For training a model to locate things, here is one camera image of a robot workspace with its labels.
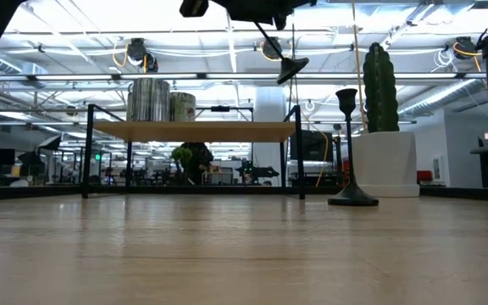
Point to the black metal candlestick holder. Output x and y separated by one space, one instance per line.
353 197
291 70

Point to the black background robot arm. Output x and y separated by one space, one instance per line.
254 173

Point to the wooden shelf with black legs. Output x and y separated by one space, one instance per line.
193 132

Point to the green cactus plant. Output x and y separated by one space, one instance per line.
380 93

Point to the black flat screen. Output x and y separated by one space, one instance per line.
314 147

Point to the person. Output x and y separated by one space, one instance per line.
201 163

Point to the small green potted plant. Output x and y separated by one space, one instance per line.
181 156

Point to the white hexagonal plant pot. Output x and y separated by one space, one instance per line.
386 165

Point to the green exit sign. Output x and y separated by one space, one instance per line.
98 157

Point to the red seat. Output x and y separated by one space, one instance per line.
424 176

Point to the black studio lamp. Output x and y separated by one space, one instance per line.
51 143

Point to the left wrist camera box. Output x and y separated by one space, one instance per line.
193 6

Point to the black background camera bar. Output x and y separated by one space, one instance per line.
223 109

